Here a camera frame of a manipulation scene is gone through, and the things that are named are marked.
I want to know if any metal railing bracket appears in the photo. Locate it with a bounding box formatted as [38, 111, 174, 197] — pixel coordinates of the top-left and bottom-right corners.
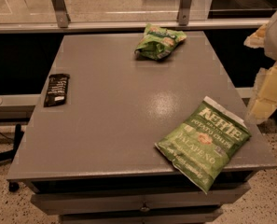
[51, 0, 70, 28]
[177, 0, 192, 26]

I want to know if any round metal drawer lock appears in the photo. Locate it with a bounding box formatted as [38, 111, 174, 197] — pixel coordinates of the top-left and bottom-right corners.
[140, 204, 150, 212]

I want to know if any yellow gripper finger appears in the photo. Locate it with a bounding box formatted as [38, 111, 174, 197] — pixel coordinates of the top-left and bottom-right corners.
[243, 24, 267, 49]
[245, 62, 277, 124]

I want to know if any grey upper cabinet drawer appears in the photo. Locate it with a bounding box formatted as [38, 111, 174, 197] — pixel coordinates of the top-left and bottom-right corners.
[31, 182, 250, 215]

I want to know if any grey lower cabinet drawer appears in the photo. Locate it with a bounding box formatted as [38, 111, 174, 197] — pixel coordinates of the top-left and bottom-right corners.
[60, 206, 222, 224]

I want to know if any green jalapeno chip bag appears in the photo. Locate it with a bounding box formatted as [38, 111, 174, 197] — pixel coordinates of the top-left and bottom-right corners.
[155, 96, 251, 194]

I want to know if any green rice chip bag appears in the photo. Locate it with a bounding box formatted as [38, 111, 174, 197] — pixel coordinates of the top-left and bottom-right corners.
[135, 23, 187, 61]

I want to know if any right metal railing bracket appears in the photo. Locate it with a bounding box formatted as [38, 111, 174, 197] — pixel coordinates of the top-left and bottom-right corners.
[177, 0, 192, 26]

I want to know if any black chair base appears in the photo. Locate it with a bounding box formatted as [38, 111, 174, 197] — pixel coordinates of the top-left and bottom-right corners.
[0, 124, 24, 192]

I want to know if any grey cabinet drawer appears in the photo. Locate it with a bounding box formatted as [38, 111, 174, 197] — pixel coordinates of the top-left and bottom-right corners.
[60, 206, 222, 224]
[31, 182, 250, 215]

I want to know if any left metal railing bracket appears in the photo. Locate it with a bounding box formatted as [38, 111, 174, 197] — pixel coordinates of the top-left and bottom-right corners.
[51, 0, 70, 28]

